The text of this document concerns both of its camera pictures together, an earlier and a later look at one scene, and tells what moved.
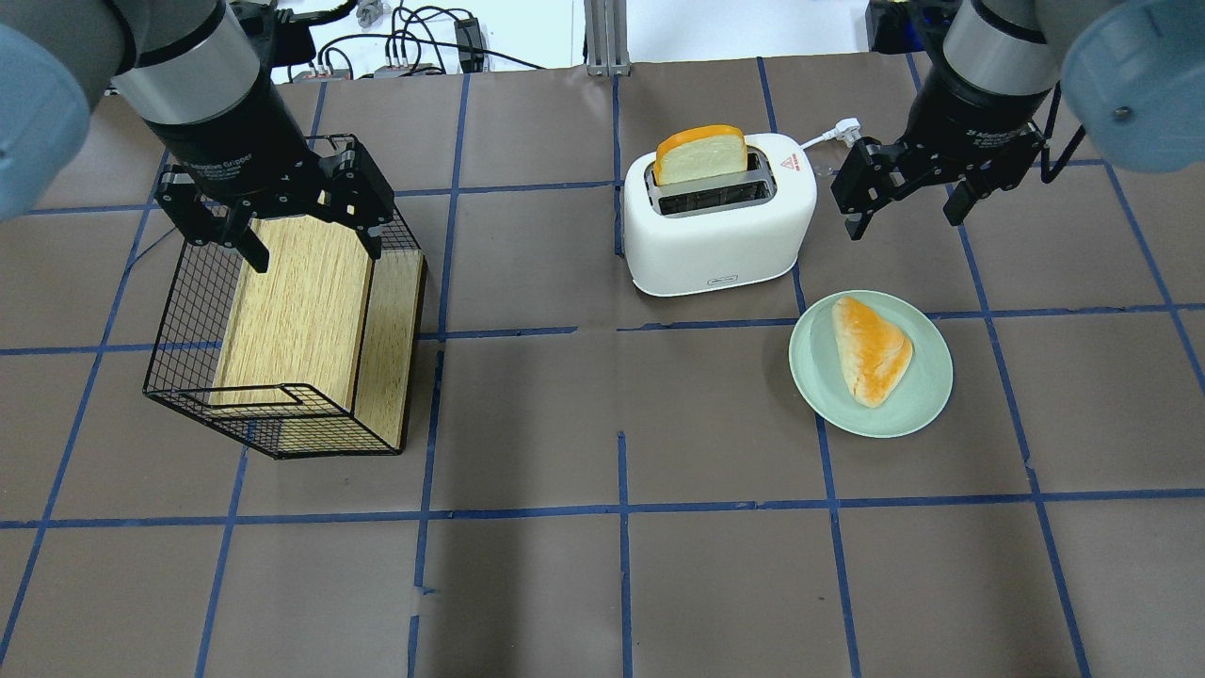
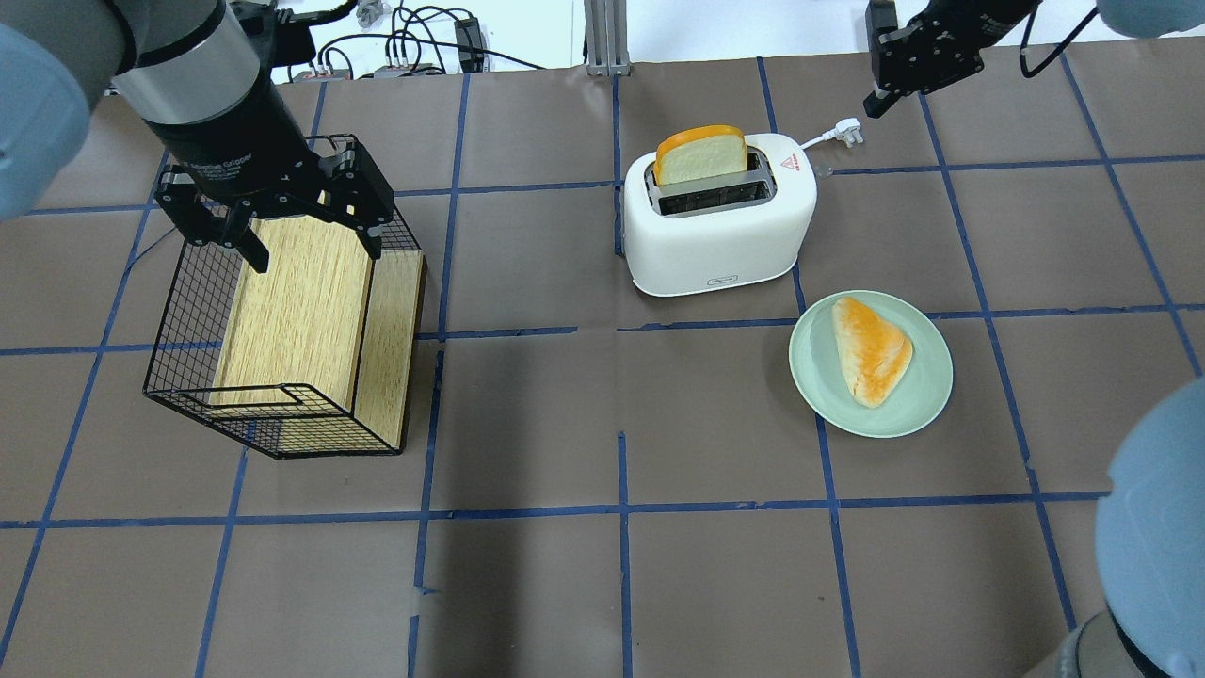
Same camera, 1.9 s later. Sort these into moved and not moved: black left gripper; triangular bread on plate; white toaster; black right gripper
Moved: black right gripper
Not moved: triangular bread on plate; black left gripper; white toaster
